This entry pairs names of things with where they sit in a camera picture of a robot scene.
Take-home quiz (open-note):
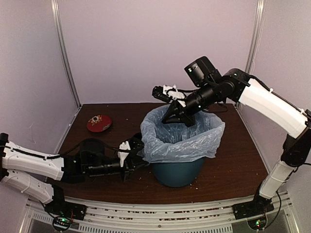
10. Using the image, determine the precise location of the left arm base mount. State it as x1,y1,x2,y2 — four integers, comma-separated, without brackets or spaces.
41,201,87,233

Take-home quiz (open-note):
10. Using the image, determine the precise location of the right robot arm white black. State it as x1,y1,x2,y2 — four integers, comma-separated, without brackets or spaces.
158,56,311,215

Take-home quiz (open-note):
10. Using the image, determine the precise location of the aluminium corner post right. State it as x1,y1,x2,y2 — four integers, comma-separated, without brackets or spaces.
244,0,267,74

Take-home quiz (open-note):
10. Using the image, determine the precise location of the aluminium front rail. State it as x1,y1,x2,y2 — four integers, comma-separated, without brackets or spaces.
17,192,301,233

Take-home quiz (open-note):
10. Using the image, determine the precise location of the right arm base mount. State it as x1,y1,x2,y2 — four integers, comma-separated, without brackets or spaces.
232,200,275,231

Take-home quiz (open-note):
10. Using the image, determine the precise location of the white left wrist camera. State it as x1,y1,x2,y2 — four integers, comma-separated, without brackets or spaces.
117,138,144,167

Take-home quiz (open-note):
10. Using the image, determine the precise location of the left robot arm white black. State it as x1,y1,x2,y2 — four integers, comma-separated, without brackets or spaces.
0,133,148,216

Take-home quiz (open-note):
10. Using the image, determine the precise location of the translucent blue trash bag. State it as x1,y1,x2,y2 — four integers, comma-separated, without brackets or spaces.
138,105,225,163

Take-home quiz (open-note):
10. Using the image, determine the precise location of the aluminium corner post left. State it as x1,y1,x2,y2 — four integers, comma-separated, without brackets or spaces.
51,0,82,109

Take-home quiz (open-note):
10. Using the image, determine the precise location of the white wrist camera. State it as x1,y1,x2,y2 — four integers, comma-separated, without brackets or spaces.
152,85,186,107
117,138,144,167

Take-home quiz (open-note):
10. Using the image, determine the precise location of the dark blue mug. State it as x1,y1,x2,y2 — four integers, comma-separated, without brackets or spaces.
133,132,142,140

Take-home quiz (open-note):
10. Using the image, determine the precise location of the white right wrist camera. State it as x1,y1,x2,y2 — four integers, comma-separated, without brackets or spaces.
152,85,186,107

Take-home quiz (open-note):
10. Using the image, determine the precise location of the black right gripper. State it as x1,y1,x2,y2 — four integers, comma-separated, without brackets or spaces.
161,81,219,127

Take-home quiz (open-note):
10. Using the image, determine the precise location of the teal plastic trash bin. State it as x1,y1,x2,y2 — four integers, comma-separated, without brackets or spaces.
152,158,205,188

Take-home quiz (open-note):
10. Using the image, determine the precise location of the red floral round dish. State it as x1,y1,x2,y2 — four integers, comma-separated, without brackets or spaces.
86,115,112,133

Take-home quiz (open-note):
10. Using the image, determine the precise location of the black braided cable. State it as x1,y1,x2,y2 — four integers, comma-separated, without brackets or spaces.
0,143,132,158

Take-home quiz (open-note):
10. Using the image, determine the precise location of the aluminium corner post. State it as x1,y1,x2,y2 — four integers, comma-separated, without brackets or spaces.
51,0,82,109
244,0,267,74

